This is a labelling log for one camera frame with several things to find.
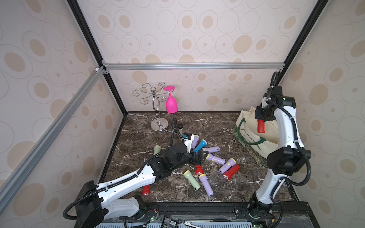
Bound red flashlight white rim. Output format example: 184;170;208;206
257;120;265;134

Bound green flashlight yellow rim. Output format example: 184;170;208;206
183;170;201;191

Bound cream tote bag green handles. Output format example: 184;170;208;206
235;107;279;168

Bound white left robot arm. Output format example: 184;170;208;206
63;142;208;228

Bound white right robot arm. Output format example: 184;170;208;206
248;94;311;215

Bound purple flashlight back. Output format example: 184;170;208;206
191;135;200;150

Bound blue flashlight white rim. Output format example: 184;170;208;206
194;140;207;153

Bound purple flashlight middle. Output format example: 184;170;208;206
206;153;225;165

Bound purple flashlight front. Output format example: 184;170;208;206
199;174;214;196

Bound purple flashlight lying sideways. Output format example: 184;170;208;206
202;146;221;154

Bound chrome glass holder stand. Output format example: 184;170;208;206
132;82;169;133

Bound pink plastic wine glass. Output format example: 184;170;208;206
163;85;178;114

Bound large red flashlight right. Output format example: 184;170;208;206
223;164;240;180

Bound purple flashlight yellow button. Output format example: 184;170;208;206
219;158;236;174

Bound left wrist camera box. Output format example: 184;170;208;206
182;133;195;154

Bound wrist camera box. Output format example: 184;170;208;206
261;85;282;108
182;133;195;154

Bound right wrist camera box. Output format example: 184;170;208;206
261;85;282;108

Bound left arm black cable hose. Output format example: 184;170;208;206
62;116;183;220

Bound black front frame rail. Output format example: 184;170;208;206
95;201;319;228

